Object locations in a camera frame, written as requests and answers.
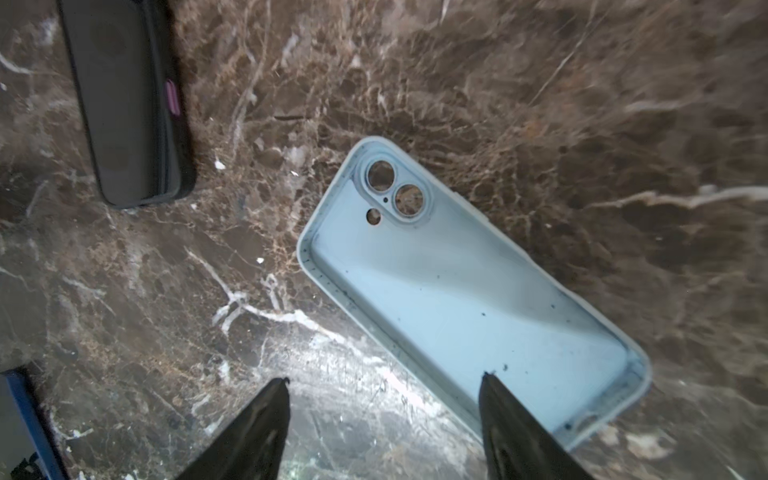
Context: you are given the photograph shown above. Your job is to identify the light blue case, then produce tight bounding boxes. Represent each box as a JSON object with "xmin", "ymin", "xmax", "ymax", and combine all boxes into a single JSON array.
[{"xmin": 297, "ymin": 136, "xmax": 652, "ymax": 449}]

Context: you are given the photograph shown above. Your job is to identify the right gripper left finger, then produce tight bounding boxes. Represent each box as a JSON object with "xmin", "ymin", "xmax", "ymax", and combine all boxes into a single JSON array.
[{"xmin": 178, "ymin": 378, "xmax": 291, "ymax": 480}]

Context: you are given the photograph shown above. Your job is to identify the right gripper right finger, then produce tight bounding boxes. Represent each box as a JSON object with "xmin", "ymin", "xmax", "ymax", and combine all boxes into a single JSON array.
[{"xmin": 479, "ymin": 373, "xmax": 592, "ymax": 480}]

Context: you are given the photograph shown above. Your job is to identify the black phone case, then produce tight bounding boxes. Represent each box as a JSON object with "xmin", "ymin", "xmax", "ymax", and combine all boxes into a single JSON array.
[{"xmin": 56, "ymin": 0, "xmax": 197, "ymax": 210}]

